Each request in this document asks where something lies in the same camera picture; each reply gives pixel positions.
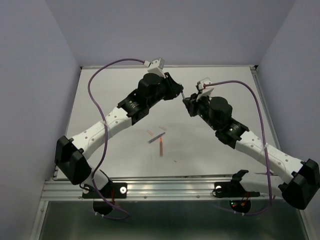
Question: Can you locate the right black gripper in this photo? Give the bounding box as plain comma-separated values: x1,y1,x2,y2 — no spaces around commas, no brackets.
183,90,219,131

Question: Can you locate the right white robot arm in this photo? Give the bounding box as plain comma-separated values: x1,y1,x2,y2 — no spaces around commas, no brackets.
183,93,320,210

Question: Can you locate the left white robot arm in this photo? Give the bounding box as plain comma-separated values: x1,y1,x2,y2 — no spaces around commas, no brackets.
54,72,183,197

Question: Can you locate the purple highlighter pen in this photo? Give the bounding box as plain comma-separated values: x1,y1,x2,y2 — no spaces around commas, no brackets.
147,132,166,144

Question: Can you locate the orange highlighter pen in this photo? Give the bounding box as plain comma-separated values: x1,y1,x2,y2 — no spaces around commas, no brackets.
159,137,163,157

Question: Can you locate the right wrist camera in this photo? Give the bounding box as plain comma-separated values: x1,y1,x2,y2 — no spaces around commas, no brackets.
196,77,214,102

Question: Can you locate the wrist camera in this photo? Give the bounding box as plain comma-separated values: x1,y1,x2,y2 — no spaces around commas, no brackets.
196,77,214,102
143,57,165,78

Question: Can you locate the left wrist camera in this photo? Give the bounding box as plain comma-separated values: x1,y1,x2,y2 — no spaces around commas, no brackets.
143,57,165,78

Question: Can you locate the aluminium frame rail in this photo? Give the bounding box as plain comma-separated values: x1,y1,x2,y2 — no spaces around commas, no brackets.
39,176,276,202

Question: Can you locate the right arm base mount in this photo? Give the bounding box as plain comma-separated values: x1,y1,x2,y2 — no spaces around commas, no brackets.
211,169,261,198

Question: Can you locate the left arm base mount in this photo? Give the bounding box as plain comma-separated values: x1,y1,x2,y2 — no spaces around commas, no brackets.
79,169,129,200

